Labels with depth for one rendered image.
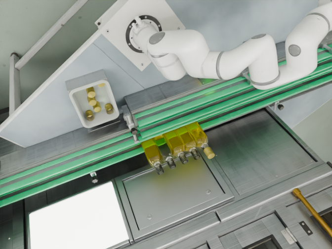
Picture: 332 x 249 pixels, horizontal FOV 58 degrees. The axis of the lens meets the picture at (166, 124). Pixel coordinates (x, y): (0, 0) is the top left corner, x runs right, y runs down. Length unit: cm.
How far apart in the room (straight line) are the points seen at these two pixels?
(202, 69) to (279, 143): 81
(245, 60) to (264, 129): 86
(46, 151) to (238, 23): 109
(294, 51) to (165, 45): 37
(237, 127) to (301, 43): 85
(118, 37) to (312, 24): 69
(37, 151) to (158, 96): 63
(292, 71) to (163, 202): 78
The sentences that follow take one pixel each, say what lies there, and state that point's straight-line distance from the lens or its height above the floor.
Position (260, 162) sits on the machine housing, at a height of 119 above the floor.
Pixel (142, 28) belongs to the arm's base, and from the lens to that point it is 121.
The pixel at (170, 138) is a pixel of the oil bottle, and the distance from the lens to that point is 140.
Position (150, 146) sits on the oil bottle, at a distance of 139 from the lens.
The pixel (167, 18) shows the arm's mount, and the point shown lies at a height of 82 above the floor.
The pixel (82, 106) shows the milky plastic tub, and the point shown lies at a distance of 145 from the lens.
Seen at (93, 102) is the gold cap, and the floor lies 81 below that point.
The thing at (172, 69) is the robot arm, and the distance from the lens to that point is 101.
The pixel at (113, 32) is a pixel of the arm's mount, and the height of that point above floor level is 83.
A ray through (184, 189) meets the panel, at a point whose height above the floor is 119.
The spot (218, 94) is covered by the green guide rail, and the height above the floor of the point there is 95.
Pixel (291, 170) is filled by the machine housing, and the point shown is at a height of 129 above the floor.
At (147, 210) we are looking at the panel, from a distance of 139.
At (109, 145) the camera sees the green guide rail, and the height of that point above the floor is 92.
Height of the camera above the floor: 193
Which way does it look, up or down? 44 degrees down
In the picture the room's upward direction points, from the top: 150 degrees clockwise
